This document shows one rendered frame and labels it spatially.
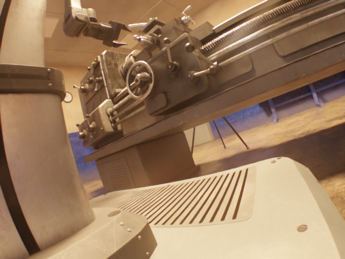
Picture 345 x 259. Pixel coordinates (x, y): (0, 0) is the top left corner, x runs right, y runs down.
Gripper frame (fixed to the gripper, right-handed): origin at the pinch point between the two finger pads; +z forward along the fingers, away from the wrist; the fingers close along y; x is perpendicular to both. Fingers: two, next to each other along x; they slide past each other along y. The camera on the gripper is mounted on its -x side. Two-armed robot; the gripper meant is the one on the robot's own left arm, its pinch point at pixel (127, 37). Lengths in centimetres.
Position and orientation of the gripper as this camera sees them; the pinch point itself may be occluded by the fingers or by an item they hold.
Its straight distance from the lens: 77.8
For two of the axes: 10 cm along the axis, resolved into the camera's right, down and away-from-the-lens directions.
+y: -3.5, 8.3, 4.3
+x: 7.2, 5.3, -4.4
